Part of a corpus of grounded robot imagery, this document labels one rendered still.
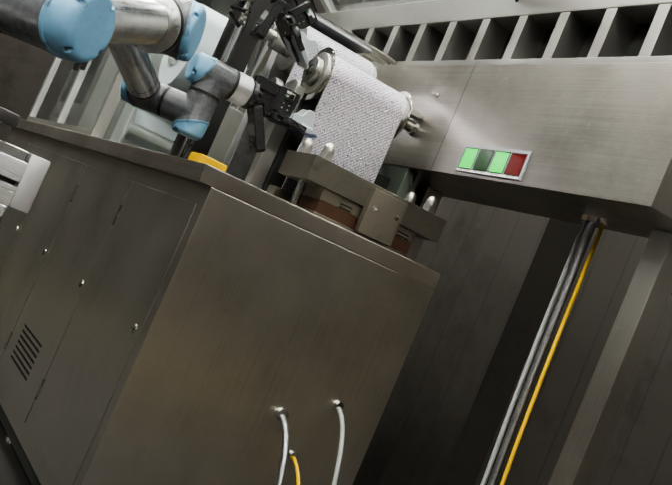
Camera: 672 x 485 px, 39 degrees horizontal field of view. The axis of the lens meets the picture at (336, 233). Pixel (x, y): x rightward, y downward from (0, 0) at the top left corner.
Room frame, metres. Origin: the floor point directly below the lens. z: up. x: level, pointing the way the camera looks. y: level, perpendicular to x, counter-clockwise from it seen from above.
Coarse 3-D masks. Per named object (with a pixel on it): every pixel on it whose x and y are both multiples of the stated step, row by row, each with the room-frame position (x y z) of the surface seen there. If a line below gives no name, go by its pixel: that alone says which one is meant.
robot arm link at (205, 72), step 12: (192, 60) 2.16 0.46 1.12; (204, 60) 2.13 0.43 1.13; (216, 60) 2.15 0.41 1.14; (192, 72) 2.13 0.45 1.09; (204, 72) 2.14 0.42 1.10; (216, 72) 2.15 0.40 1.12; (228, 72) 2.16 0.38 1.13; (192, 84) 2.16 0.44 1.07; (204, 84) 2.15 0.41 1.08; (216, 84) 2.15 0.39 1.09; (228, 84) 2.17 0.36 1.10; (216, 96) 2.16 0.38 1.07; (228, 96) 2.19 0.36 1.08
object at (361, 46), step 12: (312, 12) 2.58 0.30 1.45; (312, 24) 2.66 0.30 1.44; (324, 24) 2.61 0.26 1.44; (336, 24) 2.63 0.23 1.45; (336, 36) 2.68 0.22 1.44; (348, 36) 2.65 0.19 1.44; (360, 48) 2.70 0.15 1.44; (372, 48) 2.69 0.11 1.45; (384, 60) 2.75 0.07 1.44; (396, 60) 2.74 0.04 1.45
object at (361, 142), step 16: (320, 112) 2.32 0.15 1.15; (336, 112) 2.34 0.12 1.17; (352, 112) 2.36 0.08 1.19; (320, 128) 2.33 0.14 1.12; (336, 128) 2.35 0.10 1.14; (352, 128) 2.37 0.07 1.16; (368, 128) 2.39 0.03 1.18; (384, 128) 2.41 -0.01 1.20; (320, 144) 2.34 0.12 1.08; (336, 144) 2.36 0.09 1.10; (352, 144) 2.38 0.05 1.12; (368, 144) 2.40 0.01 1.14; (384, 144) 2.42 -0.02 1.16; (336, 160) 2.37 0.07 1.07; (352, 160) 2.39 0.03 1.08; (368, 160) 2.41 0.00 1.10; (368, 176) 2.42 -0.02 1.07
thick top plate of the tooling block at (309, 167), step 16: (288, 160) 2.24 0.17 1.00; (304, 160) 2.17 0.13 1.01; (320, 160) 2.13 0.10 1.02; (288, 176) 2.25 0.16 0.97; (304, 176) 2.14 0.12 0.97; (320, 176) 2.14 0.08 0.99; (336, 176) 2.15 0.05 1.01; (352, 176) 2.17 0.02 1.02; (336, 192) 2.16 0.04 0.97; (352, 192) 2.18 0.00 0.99; (368, 192) 2.20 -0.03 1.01; (416, 208) 2.27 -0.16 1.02; (400, 224) 2.26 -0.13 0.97; (416, 224) 2.28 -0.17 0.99; (432, 224) 2.30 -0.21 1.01; (432, 240) 2.31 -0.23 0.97
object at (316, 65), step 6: (312, 60) 2.36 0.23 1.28; (318, 60) 2.33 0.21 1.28; (312, 66) 2.35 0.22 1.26; (318, 66) 2.33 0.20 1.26; (306, 72) 2.37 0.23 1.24; (312, 72) 2.34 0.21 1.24; (318, 72) 2.33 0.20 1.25; (306, 78) 2.36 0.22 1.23; (312, 78) 2.33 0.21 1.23; (318, 78) 2.33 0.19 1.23; (306, 84) 2.36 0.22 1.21; (312, 84) 2.35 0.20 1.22
